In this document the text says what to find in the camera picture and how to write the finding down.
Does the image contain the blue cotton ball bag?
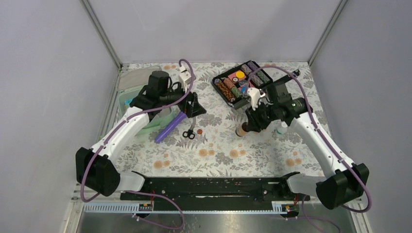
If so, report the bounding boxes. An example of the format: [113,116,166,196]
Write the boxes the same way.
[124,99,132,108]

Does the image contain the mint green medicine kit case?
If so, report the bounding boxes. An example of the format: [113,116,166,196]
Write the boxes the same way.
[117,66,177,135]

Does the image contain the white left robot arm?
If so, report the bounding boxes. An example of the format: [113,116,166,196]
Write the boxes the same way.
[75,66,206,202]

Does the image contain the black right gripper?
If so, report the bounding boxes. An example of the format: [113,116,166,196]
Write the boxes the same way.
[245,100,278,133]

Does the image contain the black handled scissors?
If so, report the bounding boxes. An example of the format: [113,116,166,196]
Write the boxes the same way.
[182,117,196,140]

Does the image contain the white bottle green label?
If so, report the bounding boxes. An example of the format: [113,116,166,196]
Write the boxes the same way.
[275,122,288,137]

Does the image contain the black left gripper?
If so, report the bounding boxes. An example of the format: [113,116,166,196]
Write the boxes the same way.
[160,81,206,117]

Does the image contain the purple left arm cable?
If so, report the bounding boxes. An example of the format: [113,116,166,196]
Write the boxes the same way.
[80,59,196,230]

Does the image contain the white slotted cable duct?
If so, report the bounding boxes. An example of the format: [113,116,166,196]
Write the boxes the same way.
[83,202,300,215]

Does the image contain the purple flashlight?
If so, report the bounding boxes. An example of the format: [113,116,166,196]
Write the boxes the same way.
[155,112,187,143]

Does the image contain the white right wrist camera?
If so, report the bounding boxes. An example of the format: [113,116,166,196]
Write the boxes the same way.
[246,87,266,110]

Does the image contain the brown bottle orange cap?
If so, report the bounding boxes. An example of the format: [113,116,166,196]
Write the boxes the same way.
[235,122,248,137]

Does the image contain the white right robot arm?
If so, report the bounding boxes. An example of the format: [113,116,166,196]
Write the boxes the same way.
[241,78,370,210]

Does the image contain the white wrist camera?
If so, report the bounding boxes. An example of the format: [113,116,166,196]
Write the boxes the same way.
[246,87,266,110]
[179,66,192,91]

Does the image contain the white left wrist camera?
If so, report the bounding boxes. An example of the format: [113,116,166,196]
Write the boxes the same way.
[179,66,192,91]

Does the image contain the black poker chip case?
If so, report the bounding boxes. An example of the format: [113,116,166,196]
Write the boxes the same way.
[211,60,292,110]

